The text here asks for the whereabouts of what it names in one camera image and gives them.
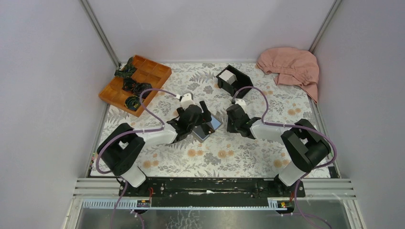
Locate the grey leather card holder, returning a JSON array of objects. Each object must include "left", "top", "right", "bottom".
[{"left": 192, "top": 115, "right": 223, "bottom": 143}]

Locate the black card tray box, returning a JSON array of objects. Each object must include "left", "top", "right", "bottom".
[{"left": 216, "top": 65, "right": 253, "bottom": 96}]

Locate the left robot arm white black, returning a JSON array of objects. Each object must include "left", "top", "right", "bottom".
[{"left": 95, "top": 101, "right": 214, "bottom": 196}]

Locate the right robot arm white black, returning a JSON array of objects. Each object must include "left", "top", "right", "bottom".
[{"left": 226, "top": 104, "right": 331, "bottom": 197}]

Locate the white card stack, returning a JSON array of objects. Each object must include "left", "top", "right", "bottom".
[{"left": 219, "top": 70, "right": 237, "bottom": 85}]

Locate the floral patterned table mat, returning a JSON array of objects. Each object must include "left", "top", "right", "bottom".
[{"left": 98, "top": 63, "right": 316, "bottom": 177}]

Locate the dark rolled tie middle right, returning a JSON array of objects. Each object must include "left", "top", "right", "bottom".
[{"left": 133, "top": 83, "right": 152, "bottom": 99}]

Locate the dark rolled tie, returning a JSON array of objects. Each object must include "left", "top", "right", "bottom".
[
  {"left": 122, "top": 78, "right": 137, "bottom": 93},
  {"left": 133, "top": 83, "right": 152, "bottom": 99},
  {"left": 114, "top": 57, "right": 137, "bottom": 78},
  {"left": 124, "top": 95, "right": 144, "bottom": 111}
]

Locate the dark rolled tie bottom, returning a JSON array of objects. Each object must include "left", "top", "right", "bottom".
[{"left": 124, "top": 95, "right": 144, "bottom": 111}]

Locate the orange wooden compartment tray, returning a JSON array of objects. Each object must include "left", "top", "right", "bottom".
[{"left": 98, "top": 55, "right": 172, "bottom": 117}]

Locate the dark rolled tie middle left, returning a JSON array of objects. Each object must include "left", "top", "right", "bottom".
[{"left": 122, "top": 78, "right": 137, "bottom": 93}]

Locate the pink crumpled cloth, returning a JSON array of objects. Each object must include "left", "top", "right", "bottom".
[{"left": 256, "top": 47, "right": 320, "bottom": 103}]

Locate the dark rolled tie top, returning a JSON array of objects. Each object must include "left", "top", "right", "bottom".
[{"left": 114, "top": 57, "right": 137, "bottom": 78}]

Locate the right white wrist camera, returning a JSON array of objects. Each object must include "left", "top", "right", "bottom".
[{"left": 234, "top": 99, "right": 246, "bottom": 110}]

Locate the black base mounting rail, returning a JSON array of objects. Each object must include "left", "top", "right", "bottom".
[{"left": 119, "top": 177, "right": 306, "bottom": 208}]

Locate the aluminium frame rail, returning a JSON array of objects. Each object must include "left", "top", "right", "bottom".
[{"left": 74, "top": 177, "right": 356, "bottom": 211}]

